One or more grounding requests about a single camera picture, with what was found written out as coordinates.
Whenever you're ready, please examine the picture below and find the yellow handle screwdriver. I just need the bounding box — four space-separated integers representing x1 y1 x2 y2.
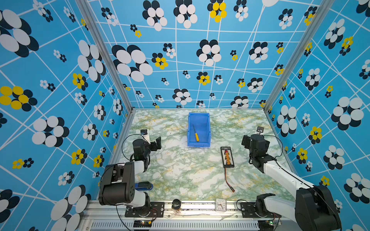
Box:
193 124 199 142

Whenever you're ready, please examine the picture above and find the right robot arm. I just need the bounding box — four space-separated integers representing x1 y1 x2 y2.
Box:
241 134 342 231

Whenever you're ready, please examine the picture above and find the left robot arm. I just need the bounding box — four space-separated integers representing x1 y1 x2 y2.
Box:
98 137 161 217

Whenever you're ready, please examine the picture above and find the blue plastic bin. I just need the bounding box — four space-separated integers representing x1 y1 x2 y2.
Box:
187 113 211 148

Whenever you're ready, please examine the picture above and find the blue black stapler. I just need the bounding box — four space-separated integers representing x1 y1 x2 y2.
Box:
135 182 153 191

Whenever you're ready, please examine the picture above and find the dark lid glass jar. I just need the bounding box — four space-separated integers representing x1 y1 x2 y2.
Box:
172 199 182 210

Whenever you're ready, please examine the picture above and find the small white clock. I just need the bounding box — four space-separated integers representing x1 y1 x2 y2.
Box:
215 198 227 212

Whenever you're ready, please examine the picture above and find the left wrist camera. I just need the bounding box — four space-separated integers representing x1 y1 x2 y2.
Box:
140 129 150 144

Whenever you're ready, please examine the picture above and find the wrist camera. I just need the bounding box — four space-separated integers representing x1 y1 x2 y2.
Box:
140 129 150 144
256 126 265 135

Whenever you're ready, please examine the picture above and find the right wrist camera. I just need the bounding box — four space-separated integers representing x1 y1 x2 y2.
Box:
256 126 265 135

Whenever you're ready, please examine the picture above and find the red black wire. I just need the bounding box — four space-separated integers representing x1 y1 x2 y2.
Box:
225 167 236 193

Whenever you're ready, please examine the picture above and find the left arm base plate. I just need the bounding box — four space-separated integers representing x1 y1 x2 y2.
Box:
124 202 165 218

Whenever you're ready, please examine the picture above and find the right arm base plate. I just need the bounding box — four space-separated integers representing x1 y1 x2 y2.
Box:
236 201 282 219

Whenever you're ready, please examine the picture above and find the aluminium front rail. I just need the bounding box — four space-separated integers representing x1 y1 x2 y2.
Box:
77 200 330 231

